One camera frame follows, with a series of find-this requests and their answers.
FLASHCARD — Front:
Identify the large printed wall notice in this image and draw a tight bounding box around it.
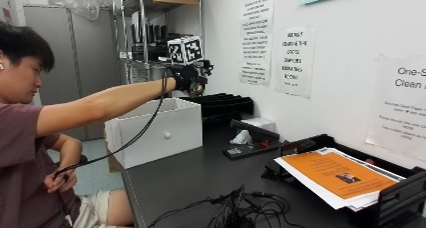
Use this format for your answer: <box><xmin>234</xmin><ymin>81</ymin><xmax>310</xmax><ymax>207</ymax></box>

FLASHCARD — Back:
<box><xmin>363</xmin><ymin>53</ymin><xmax>426</xmax><ymax>163</ymax></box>

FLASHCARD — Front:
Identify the black flat device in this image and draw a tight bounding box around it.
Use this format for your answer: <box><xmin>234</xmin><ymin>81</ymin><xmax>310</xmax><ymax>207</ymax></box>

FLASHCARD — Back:
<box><xmin>220</xmin><ymin>140</ymin><xmax>282</xmax><ymax>161</ymax></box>

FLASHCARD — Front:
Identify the tall printed wall notice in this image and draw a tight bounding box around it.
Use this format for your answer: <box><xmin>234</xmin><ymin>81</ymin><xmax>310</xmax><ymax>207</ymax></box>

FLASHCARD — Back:
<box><xmin>238</xmin><ymin>0</ymin><xmax>275</xmax><ymax>87</ymax></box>

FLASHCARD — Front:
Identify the short printed wall notice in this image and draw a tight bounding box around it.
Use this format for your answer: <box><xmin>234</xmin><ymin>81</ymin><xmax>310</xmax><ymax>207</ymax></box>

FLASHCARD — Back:
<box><xmin>272</xmin><ymin>26</ymin><xmax>316</xmax><ymax>99</ymax></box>

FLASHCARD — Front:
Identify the the person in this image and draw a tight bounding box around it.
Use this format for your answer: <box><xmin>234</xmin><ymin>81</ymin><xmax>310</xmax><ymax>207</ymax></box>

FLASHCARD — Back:
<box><xmin>0</xmin><ymin>21</ymin><xmax>215</xmax><ymax>228</ymax></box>

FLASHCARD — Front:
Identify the black file organizer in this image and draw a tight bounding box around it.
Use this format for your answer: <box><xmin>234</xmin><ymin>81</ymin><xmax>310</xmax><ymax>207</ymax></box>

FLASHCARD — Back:
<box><xmin>179</xmin><ymin>92</ymin><xmax>255</xmax><ymax>125</ymax></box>

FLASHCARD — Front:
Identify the white drawer box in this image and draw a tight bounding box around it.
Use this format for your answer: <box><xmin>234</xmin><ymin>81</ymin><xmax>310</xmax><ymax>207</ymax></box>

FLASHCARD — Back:
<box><xmin>103</xmin><ymin>97</ymin><xmax>203</xmax><ymax>170</ymax></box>

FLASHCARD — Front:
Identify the black glove cable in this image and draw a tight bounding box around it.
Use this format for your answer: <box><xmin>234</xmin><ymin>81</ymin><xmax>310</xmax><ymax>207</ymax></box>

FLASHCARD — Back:
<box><xmin>51</xmin><ymin>67</ymin><xmax>170</xmax><ymax>180</ymax></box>

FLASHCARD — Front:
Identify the white marker cube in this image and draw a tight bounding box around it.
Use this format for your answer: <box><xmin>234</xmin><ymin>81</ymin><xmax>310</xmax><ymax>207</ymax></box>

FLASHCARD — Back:
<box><xmin>166</xmin><ymin>35</ymin><xmax>206</xmax><ymax>66</ymax></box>

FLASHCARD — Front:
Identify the grey metal cabinet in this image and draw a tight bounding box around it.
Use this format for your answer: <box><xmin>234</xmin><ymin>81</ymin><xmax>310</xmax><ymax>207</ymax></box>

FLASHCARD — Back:
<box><xmin>22</xmin><ymin>4</ymin><xmax>122</xmax><ymax>142</ymax></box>

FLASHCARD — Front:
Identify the stack of papers orange top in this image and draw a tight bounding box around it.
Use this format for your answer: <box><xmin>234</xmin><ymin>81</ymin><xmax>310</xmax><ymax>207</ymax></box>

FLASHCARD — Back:
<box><xmin>272</xmin><ymin>147</ymin><xmax>406</xmax><ymax>212</ymax></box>

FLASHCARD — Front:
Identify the metal wire shelf rack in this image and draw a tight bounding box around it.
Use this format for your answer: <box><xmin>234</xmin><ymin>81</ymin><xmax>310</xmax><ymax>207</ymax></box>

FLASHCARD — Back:
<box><xmin>110</xmin><ymin>0</ymin><xmax>205</xmax><ymax>86</ymax></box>

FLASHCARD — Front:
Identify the tangle of black cables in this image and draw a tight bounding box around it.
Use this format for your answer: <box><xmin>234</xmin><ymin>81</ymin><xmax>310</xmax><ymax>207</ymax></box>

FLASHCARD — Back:
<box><xmin>145</xmin><ymin>185</ymin><xmax>307</xmax><ymax>228</ymax></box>

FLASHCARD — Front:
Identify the black paper tray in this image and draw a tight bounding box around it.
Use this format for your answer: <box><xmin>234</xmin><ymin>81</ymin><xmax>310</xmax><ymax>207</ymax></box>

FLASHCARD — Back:
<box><xmin>259</xmin><ymin>133</ymin><xmax>426</xmax><ymax>228</ymax></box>

